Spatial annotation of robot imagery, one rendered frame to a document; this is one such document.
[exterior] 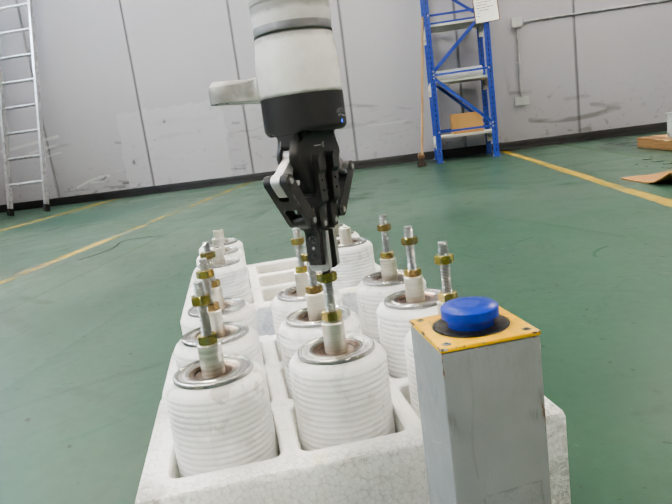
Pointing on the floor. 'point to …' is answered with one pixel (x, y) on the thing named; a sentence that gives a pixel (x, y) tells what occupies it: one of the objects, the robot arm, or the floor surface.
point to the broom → (422, 98)
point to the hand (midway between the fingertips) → (322, 248)
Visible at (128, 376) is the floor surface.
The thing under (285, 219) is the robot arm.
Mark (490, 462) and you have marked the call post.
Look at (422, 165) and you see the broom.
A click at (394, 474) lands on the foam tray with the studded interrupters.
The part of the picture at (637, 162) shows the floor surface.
